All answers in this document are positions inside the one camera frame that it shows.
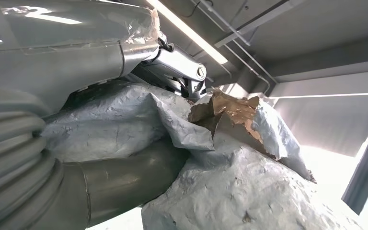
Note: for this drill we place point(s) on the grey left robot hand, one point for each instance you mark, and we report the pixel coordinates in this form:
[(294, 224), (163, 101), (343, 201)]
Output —
[(60, 63)]

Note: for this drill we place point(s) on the grey parcel bag torn brown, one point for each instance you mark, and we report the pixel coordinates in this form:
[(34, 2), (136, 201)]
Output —
[(234, 190)]

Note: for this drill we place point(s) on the ceiling strip light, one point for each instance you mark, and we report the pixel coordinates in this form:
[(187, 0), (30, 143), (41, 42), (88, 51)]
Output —
[(187, 31)]

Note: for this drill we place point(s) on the grey ceiling pipe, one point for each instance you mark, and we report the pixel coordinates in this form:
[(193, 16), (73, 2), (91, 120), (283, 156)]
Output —
[(234, 35)]

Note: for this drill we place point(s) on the grey window blind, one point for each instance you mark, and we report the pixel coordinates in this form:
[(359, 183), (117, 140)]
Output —
[(323, 123)]

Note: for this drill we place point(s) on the dark window frame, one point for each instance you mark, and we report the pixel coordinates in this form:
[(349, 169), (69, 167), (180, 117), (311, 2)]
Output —
[(365, 168)]

